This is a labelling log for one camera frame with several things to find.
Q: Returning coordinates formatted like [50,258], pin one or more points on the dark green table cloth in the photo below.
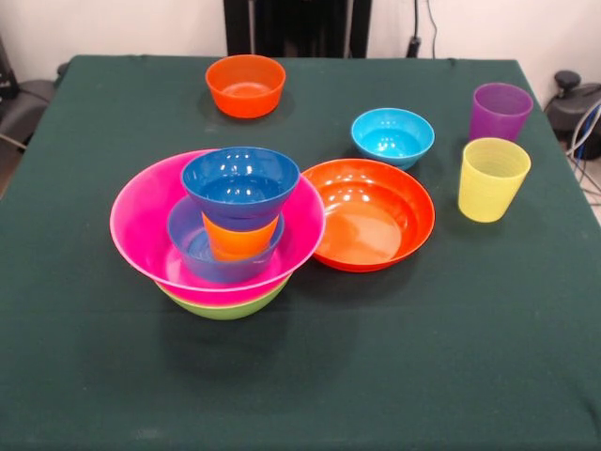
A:
[375,352]

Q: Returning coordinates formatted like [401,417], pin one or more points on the red-orange shallow bowl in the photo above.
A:
[375,221]

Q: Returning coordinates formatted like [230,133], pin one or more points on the purple plastic cup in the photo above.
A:
[500,117]

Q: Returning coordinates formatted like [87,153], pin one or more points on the cyan ribbed bowl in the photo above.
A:
[392,141]

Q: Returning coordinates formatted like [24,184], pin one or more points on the green plastic bowl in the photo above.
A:
[225,312]

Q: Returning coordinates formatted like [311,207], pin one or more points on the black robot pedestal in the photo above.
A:
[300,28]

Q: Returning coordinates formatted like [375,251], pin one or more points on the dark blue ribbed bowl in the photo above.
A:
[239,188]

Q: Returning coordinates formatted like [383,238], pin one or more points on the yellow plastic cup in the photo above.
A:
[490,188]

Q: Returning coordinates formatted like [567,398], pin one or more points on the dark grey chair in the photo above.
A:
[26,108]

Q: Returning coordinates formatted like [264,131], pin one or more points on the orange plastic cup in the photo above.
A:
[225,256]
[239,237]

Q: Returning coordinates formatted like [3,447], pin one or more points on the large pink plastic bowl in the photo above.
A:
[141,221]

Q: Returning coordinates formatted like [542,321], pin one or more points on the black floor device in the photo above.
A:
[573,108]

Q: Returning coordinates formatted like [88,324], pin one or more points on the orange translucent bowl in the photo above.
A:
[244,94]

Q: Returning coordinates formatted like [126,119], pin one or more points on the light blue translucent bowl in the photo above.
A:
[188,244]

